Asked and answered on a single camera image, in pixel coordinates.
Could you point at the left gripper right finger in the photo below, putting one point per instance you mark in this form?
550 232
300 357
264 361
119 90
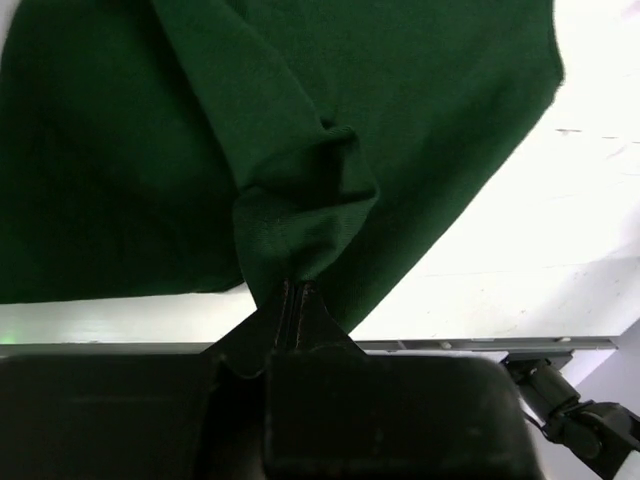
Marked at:
310 327

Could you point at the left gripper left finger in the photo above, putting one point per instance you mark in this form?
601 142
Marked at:
245 350

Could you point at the white green raglan t shirt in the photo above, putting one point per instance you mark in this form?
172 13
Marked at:
169 147

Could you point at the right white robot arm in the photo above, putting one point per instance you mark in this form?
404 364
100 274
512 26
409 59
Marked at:
602 435

